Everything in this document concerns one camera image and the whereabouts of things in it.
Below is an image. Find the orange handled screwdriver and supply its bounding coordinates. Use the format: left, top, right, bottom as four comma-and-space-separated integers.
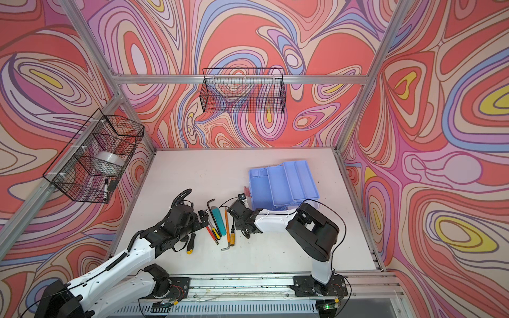
225, 209, 235, 247

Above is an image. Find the white and blue tool box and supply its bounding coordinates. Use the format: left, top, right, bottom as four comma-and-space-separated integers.
249, 160, 319, 211

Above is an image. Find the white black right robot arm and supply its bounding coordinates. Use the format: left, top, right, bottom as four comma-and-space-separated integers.
226, 199, 341, 286

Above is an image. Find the black wire basket left wall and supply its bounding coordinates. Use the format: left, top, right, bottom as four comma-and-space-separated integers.
43, 110, 144, 204

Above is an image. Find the aluminium front rail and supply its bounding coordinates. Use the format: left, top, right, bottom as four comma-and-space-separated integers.
111, 272, 406, 307

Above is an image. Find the black hex key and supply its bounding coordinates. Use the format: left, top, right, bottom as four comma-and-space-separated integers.
206, 199, 221, 235

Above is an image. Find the silver tape roll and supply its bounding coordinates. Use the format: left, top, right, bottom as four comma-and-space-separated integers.
94, 151, 125, 166

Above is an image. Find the black wire basket back wall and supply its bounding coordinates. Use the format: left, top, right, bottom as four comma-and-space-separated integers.
200, 67, 286, 114

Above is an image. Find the black yellow ratchet wrench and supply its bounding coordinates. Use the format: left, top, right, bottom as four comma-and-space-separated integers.
211, 227, 221, 240

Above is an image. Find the red handled screwdriver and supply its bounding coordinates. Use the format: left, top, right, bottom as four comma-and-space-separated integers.
206, 225, 219, 245

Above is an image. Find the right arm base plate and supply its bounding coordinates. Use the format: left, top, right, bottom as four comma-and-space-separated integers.
288, 274, 349, 299

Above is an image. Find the black wire basket wall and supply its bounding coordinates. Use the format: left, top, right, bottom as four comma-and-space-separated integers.
200, 67, 286, 114
43, 110, 144, 204

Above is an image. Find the aluminium corner frame post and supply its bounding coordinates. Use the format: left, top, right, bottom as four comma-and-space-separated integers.
335, 1, 414, 154

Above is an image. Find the black marker pen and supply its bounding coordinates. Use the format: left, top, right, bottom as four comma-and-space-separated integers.
103, 178, 109, 203

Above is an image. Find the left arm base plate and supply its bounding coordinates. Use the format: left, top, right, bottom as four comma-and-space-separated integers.
148, 277, 191, 300

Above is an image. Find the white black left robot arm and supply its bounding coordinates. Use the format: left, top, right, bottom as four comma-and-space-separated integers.
35, 204, 209, 317

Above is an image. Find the teal utility knife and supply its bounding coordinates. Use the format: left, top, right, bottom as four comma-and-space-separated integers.
212, 206, 227, 236

